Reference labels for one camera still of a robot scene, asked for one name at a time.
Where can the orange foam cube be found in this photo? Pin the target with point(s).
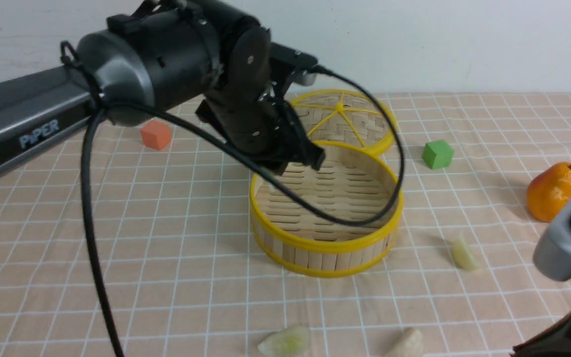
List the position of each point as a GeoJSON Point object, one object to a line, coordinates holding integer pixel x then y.
{"type": "Point", "coordinates": [156, 135]}

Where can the greenish dumpling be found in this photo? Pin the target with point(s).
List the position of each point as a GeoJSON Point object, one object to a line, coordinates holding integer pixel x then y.
{"type": "Point", "coordinates": [289, 342]}

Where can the orange-red toy pear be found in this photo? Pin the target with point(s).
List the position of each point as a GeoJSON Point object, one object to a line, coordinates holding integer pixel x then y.
{"type": "Point", "coordinates": [549, 192]}

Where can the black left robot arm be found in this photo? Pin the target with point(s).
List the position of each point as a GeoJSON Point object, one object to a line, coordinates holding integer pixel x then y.
{"type": "Point", "coordinates": [163, 55]}

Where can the checkered beige tablecloth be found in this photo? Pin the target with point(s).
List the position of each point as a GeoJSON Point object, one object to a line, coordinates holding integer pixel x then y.
{"type": "Point", "coordinates": [187, 279]}

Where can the bamboo steamer lid yellow rim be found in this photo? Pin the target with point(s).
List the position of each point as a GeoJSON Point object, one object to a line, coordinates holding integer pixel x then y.
{"type": "Point", "coordinates": [344, 116]}

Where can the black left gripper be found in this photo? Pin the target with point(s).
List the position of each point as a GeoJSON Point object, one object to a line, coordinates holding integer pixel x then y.
{"type": "Point", "coordinates": [251, 113]}

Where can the pale dumpling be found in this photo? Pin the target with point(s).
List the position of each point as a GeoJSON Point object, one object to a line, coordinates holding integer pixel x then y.
{"type": "Point", "coordinates": [410, 344]}
{"type": "Point", "coordinates": [464, 257]}

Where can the green foam cube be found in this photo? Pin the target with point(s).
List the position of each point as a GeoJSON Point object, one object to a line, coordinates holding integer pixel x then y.
{"type": "Point", "coordinates": [437, 154]}

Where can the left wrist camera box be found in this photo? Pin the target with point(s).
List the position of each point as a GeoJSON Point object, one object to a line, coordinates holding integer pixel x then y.
{"type": "Point", "coordinates": [290, 66]}

